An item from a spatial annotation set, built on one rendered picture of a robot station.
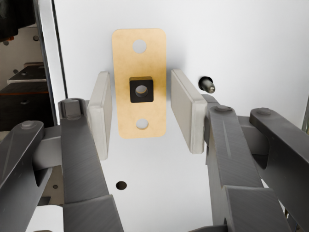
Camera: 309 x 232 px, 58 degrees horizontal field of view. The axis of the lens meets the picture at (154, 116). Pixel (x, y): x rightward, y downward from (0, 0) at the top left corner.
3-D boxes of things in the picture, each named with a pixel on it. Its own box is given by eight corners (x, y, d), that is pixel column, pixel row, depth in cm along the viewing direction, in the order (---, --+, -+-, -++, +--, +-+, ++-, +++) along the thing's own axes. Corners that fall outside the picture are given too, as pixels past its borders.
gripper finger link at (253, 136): (216, 130, 12) (281, 126, 13) (191, 93, 17) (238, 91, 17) (214, 159, 13) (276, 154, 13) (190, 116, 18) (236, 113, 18)
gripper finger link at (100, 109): (107, 161, 14) (93, 162, 14) (112, 110, 21) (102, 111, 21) (102, 106, 13) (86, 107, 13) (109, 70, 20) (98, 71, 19)
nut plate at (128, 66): (111, 29, 19) (110, 31, 18) (165, 27, 20) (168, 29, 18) (118, 137, 23) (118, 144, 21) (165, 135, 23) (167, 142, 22)
